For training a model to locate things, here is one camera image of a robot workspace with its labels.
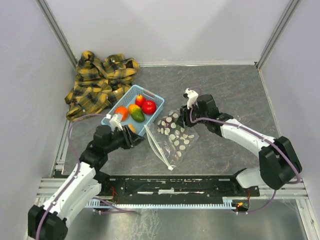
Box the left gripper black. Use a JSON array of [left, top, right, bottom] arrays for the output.
[[105, 124, 146, 153]]

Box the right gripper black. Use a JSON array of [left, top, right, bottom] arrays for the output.
[[174, 101, 208, 129]]

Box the yellow orange fake fruit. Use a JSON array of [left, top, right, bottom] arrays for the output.
[[128, 124, 137, 133]]

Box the clear polka dot zip bag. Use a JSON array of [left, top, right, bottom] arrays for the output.
[[144, 110, 199, 171]]

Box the green orange fake mango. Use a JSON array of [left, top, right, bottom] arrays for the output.
[[128, 104, 145, 123]]

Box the orange fake orange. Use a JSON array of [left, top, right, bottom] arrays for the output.
[[115, 106, 129, 122]]

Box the red fake apple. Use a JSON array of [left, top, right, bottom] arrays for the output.
[[141, 100, 157, 115]]

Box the dark purple fake fruit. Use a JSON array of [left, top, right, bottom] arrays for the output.
[[157, 115, 177, 130]]

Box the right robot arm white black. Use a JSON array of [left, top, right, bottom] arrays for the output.
[[177, 88, 302, 196]]

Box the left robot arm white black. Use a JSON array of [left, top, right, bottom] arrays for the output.
[[27, 125, 144, 240]]

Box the light blue plastic basket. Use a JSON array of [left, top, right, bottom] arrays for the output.
[[101, 85, 165, 137]]

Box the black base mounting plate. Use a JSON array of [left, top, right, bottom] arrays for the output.
[[98, 175, 260, 203]]

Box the yellow plaid shirt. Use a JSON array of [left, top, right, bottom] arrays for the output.
[[64, 50, 140, 122]]

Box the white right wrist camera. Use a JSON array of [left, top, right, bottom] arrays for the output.
[[183, 88, 199, 110]]

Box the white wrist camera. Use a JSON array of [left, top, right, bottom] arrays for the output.
[[183, 88, 199, 110], [106, 113, 123, 131]]

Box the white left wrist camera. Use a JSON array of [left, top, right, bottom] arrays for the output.
[[106, 113, 123, 131]]

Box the light blue cable duct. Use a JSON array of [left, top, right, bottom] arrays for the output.
[[84, 195, 238, 209]]

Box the aluminium frame rail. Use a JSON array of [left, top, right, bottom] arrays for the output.
[[36, 0, 78, 69]]

